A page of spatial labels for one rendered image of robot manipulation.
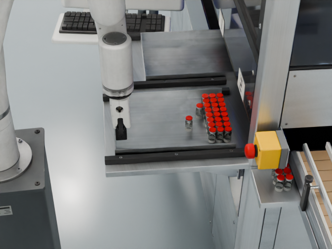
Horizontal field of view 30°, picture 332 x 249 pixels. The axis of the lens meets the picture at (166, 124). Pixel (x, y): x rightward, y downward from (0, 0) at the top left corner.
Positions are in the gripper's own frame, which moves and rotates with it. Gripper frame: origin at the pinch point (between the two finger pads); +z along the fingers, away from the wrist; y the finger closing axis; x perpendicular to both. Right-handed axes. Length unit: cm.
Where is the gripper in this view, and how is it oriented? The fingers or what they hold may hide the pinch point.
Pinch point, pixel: (121, 133)
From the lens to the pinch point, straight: 175.8
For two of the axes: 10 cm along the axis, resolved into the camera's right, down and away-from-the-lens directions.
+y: -1.0, -6.5, 7.6
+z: 0.0, 7.6, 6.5
